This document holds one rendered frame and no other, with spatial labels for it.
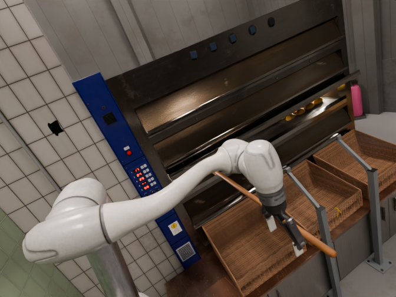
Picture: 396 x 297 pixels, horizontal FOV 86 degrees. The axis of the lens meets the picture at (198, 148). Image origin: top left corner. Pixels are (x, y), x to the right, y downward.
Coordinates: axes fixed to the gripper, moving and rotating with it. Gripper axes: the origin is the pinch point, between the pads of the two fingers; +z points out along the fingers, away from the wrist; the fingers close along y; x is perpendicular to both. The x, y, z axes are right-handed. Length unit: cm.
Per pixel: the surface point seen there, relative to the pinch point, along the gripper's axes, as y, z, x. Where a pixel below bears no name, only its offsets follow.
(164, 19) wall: -473, -152, 133
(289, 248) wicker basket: -37, 63, 21
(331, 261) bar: -27, 86, 44
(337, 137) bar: -52, 18, 92
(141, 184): -84, -8, -44
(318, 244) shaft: 1.5, 12.0, 12.6
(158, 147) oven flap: -90, -24, -22
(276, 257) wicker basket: -37, 63, 11
